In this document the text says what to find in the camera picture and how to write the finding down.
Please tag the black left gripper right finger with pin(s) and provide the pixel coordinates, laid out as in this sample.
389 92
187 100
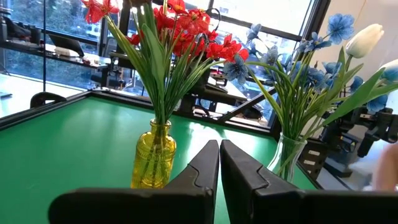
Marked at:
280 208

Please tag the black laptop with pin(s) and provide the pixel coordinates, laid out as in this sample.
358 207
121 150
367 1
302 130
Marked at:
66 43

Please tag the red artificial flower bunch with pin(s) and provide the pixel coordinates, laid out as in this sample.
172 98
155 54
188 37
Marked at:
99 9
192 21

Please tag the green table mat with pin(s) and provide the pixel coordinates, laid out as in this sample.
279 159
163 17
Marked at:
77 155

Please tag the blue artificial flower bunch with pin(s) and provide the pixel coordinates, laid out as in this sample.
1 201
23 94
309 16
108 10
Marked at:
340 26
236 70

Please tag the clear glass vase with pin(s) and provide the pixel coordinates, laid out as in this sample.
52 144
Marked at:
284 155

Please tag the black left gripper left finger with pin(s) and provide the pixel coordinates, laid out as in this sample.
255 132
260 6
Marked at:
140 205

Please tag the yellow glass bottle vase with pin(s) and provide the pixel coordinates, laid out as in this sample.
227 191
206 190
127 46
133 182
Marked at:
154 155

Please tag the white artificial tulip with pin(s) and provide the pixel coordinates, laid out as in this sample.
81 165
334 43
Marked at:
390 70
363 40

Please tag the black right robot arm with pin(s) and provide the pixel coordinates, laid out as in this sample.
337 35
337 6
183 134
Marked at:
385 124

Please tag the grey desk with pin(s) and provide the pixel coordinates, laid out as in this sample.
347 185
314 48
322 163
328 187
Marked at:
77 60

